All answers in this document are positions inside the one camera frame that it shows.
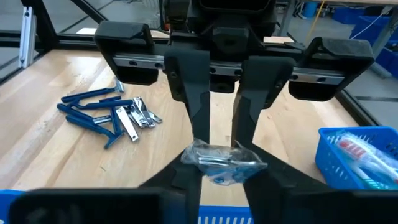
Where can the silver aluminium bracket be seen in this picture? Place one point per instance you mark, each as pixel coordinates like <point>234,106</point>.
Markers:
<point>27,37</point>

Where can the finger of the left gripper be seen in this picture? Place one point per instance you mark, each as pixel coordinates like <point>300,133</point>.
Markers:
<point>192,77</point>
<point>261,81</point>

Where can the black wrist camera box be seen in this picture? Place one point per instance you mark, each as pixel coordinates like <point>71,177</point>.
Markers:
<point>234,5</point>

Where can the blue barrel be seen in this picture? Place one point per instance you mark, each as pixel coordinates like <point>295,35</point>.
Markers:
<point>311,9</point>

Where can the silver nail clipper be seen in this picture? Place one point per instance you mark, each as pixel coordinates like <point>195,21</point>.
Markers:
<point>155,117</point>
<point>127,124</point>
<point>144,110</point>
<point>136,115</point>

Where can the blue disposable razor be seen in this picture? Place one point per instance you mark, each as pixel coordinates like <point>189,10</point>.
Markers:
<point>90,93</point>
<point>87,127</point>
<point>74,113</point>
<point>116,121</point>
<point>102,104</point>

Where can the clear plastic-wrapped item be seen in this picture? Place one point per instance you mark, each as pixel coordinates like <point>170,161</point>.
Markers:
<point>217,161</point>

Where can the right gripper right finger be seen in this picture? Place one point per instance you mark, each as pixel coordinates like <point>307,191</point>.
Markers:
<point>295,199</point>

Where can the blue storage crate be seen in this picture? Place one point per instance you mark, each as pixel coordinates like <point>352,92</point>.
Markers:
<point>373,31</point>

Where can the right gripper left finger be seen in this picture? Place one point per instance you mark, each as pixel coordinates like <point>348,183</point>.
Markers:
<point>174,193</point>

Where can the blue plastic basket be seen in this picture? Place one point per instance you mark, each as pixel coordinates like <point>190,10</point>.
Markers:
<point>6,205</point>
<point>224,216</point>
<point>329,165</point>

